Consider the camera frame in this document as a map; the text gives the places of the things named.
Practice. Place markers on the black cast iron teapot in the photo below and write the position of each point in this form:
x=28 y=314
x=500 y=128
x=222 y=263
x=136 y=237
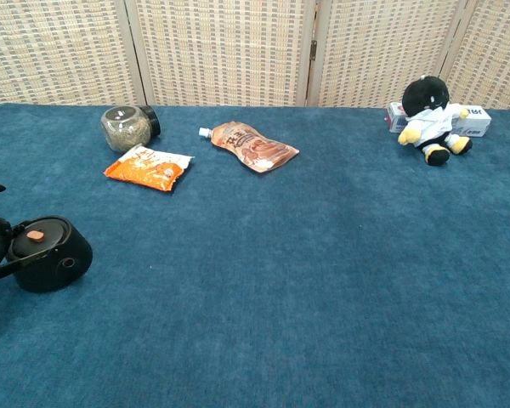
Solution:
x=53 y=263

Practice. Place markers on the orange snack packet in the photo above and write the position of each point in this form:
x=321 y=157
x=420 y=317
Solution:
x=146 y=170

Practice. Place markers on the glass jar with black lid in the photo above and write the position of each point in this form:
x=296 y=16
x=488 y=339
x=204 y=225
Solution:
x=123 y=129

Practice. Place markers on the brown spout pouch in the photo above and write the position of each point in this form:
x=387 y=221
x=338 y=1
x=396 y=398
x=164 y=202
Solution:
x=255 y=149

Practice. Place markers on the blue table cloth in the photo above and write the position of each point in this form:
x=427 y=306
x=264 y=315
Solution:
x=280 y=276

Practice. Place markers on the woven folding screen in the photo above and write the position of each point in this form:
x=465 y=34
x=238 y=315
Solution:
x=221 y=51

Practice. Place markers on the metal screen hinge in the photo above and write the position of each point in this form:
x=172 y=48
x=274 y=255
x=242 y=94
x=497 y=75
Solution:
x=312 y=47

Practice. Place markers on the black plush toy white coat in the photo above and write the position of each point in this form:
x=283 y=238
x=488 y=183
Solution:
x=425 y=102

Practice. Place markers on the white cardboard box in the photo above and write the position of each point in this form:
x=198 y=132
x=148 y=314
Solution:
x=478 y=121

